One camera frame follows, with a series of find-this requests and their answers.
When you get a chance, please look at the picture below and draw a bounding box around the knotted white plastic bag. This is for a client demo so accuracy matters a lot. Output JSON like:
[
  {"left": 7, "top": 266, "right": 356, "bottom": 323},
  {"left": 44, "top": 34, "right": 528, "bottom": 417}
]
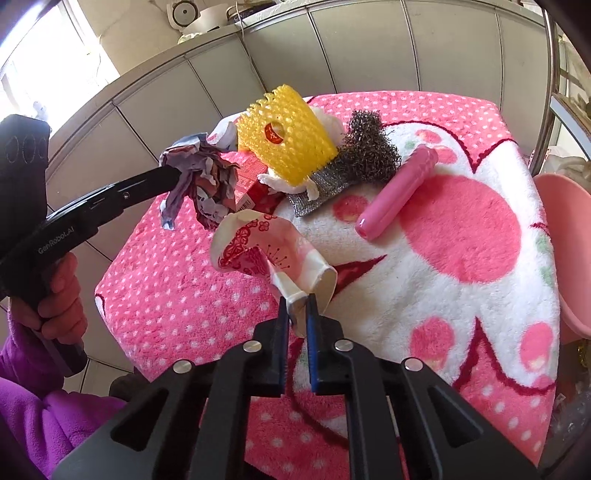
[{"left": 257, "top": 172, "right": 319, "bottom": 200}]

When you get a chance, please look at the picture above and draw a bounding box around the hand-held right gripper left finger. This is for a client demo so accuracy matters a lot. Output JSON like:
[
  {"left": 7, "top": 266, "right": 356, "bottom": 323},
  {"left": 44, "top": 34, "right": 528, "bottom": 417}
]
[{"left": 51, "top": 295, "right": 290, "bottom": 480}]

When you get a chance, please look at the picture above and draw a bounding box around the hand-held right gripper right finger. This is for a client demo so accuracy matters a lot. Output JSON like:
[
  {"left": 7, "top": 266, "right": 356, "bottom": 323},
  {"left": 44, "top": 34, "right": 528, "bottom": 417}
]
[{"left": 307, "top": 294, "right": 541, "bottom": 480}]

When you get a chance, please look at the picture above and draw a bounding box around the white printed wrapper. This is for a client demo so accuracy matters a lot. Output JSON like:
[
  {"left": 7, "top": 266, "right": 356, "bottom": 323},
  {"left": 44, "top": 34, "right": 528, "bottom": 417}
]
[{"left": 206, "top": 117, "right": 241, "bottom": 152}]

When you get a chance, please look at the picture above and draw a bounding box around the thin power cord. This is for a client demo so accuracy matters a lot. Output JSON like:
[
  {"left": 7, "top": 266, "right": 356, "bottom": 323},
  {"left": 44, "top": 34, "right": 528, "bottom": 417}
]
[{"left": 233, "top": 2, "right": 254, "bottom": 34}]

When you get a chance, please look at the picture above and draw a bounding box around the pink plastic basin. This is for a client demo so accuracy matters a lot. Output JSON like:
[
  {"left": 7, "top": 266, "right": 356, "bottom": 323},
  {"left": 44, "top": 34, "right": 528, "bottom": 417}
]
[{"left": 536, "top": 173, "right": 591, "bottom": 337}]

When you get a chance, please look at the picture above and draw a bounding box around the bright window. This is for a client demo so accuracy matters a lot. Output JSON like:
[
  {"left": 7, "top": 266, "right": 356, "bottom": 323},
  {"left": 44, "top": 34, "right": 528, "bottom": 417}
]
[{"left": 0, "top": 0, "right": 121, "bottom": 134}]

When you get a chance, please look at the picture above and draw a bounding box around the white rice cooker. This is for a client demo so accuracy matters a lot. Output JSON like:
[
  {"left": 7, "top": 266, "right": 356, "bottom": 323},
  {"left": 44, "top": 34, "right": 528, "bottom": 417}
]
[{"left": 165, "top": 0, "right": 218, "bottom": 33}]

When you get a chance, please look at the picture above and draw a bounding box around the silver scouring cloth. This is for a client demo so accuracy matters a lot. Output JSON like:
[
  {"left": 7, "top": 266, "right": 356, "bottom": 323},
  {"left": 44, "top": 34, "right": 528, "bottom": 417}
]
[{"left": 284, "top": 159, "right": 370, "bottom": 217}]

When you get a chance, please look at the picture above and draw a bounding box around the person's left hand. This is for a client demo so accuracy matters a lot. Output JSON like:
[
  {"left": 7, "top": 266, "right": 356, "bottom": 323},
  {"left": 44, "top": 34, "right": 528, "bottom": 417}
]
[{"left": 11, "top": 253, "right": 88, "bottom": 344}]

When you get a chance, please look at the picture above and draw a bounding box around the pink polka dot blanket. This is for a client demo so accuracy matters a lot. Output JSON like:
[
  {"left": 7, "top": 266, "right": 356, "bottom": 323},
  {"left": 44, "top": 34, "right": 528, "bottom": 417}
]
[{"left": 95, "top": 92, "right": 561, "bottom": 467}]

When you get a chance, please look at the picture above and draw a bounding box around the translucent plastic bag ball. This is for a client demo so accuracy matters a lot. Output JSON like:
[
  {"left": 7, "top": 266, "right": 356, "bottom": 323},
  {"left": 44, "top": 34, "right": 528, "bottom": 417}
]
[{"left": 308, "top": 105, "right": 346, "bottom": 151}]

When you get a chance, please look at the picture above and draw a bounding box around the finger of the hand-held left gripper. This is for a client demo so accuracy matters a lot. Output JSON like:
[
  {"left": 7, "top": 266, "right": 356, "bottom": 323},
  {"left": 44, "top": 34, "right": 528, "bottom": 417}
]
[{"left": 88, "top": 165, "right": 183, "bottom": 220}]

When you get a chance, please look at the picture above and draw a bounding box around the purple white paper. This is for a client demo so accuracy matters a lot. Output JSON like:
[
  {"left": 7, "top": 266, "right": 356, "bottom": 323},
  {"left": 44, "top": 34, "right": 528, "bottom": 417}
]
[{"left": 159, "top": 133, "right": 241, "bottom": 232}]

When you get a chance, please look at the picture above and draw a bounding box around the steel wool scrubber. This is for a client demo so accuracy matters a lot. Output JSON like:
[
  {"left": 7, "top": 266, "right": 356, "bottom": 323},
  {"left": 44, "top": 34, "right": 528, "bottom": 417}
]
[{"left": 339, "top": 111, "right": 402, "bottom": 178}]

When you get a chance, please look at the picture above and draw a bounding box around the yellow foam fruit net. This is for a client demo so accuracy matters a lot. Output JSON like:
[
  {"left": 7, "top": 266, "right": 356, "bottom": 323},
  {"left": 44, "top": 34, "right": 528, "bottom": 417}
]
[{"left": 236, "top": 84, "right": 339, "bottom": 183}]

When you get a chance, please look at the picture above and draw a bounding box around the pink plastic tube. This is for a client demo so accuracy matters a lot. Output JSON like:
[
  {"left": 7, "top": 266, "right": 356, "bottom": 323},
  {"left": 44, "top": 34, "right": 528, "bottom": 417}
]
[{"left": 355, "top": 144, "right": 437, "bottom": 241}]

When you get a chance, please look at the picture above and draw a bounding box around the metal shelf rack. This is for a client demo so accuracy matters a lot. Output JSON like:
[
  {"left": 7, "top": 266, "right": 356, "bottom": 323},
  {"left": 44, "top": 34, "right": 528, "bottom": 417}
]
[{"left": 526, "top": 0, "right": 591, "bottom": 176}]

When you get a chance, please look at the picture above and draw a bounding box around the crushed red floral paper cup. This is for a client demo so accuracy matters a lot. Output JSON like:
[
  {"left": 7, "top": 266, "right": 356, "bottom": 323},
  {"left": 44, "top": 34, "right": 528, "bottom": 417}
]
[{"left": 210, "top": 209, "right": 338, "bottom": 337}]

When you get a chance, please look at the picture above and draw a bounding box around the red cardboard box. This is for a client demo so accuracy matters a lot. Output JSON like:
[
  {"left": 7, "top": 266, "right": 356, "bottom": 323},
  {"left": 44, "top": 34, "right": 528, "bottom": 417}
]
[{"left": 233, "top": 150, "right": 278, "bottom": 214}]

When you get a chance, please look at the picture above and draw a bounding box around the person's left forearm purple sleeve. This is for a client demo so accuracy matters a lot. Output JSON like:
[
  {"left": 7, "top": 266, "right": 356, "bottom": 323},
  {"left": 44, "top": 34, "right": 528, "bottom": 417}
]
[{"left": 0, "top": 318, "right": 125, "bottom": 478}]

